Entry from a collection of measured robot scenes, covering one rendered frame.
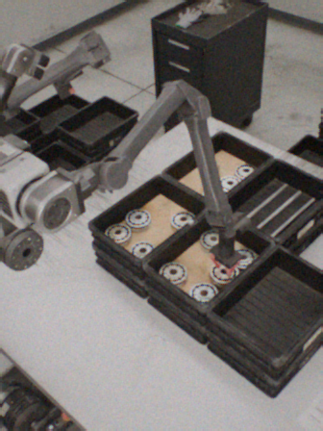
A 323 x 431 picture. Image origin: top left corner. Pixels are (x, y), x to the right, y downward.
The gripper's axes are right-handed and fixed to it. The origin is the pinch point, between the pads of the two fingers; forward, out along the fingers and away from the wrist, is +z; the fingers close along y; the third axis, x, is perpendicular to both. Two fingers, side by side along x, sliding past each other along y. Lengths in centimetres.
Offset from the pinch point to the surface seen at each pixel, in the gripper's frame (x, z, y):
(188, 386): 33.4, 19.7, -14.6
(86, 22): -195, 82, 331
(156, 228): -2.2, 6.6, 37.2
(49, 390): 67, 21, 18
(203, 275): 3.0, 6.3, 7.1
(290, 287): -14.3, 5.7, -19.1
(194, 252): -3.2, 6.3, 17.2
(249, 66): -166, 34, 120
